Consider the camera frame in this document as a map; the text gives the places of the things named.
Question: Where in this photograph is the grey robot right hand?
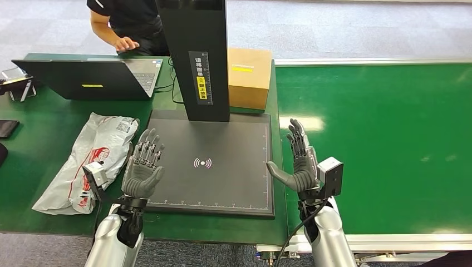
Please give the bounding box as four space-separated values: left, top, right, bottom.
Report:
266 118 322 193

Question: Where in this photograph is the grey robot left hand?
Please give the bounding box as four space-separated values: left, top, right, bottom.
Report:
121 128 165 200

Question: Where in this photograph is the white plastic mailer package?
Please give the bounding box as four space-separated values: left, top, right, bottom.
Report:
32 112 141 216

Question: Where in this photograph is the black scanning machine with column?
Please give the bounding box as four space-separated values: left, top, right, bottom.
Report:
145 0 276 219

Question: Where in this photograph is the brown cardboard box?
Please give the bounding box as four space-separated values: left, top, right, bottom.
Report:
227 48 273 111

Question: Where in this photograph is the green conveyor belt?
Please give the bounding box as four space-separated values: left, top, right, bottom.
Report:
257 58 472 263

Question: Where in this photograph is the dark laptop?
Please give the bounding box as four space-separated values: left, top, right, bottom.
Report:
11 58 164 101

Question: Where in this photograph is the person's hand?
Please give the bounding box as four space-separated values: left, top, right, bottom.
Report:
113 37 140 53

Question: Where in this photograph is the black rounded object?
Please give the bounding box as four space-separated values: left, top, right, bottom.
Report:
0 141 9 170

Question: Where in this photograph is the flat black phone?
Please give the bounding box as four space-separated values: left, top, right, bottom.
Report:
0 120 21 139

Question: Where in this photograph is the device on small stand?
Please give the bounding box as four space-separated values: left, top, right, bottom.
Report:
0 67 38 102

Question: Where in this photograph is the person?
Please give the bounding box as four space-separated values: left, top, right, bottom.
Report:
86 0 170 57

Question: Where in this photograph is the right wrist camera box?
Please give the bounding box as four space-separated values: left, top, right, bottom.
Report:
306 157 345 201

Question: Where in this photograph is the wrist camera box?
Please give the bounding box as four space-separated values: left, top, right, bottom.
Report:
82 161 110 202
306 157 345 201

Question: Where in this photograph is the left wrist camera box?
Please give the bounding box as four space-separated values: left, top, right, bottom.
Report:
82 161 110 202

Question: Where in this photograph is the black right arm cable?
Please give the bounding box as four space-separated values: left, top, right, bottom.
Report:
274 199 330 267

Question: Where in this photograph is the black machine power cable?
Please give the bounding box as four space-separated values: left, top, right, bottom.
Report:
154 58 185 105

